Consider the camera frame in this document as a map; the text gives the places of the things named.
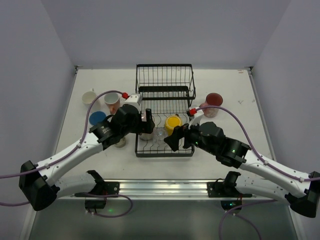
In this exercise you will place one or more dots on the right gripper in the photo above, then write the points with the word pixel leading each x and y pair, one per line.
pixel 185 136

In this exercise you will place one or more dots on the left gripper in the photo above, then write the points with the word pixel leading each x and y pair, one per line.
pixel 144 122

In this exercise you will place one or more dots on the iridescent pink mug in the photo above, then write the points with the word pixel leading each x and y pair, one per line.
pixel 147 136

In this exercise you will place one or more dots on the clear glass cup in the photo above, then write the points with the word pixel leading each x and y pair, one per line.
pixel 159 134

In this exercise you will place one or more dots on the beige speckled cup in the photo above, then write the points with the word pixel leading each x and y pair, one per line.
pixel 122 142

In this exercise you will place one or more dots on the salmon floral mug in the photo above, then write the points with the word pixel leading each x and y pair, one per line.
pixel 112 101

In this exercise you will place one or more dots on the blue tumbler cup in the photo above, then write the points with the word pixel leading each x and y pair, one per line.
pixel 96 117

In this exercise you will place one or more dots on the pink floral mug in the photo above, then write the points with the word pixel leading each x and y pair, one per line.
pixel 212 99

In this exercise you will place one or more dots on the white ceramic mug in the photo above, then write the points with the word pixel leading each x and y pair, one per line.
pixel 88 97

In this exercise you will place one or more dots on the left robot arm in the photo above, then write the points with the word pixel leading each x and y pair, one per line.
pixel 39 181

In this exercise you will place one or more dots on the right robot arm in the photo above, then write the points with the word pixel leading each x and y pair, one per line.
pixel 300 190

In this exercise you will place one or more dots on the yellow mug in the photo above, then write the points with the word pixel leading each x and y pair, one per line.
pixel 171 122

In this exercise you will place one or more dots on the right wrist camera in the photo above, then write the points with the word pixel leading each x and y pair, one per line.
pixel 195 115

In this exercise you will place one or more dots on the black wire dish rack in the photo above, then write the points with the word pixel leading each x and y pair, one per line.
pixel 167 89

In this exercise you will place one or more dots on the aluminium mounting rail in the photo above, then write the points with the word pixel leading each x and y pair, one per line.
pixel 79 185

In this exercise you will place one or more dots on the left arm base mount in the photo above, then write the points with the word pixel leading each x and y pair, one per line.
pixel 102 188

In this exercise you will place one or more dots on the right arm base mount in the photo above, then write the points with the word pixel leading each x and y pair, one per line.
pixel 232 198

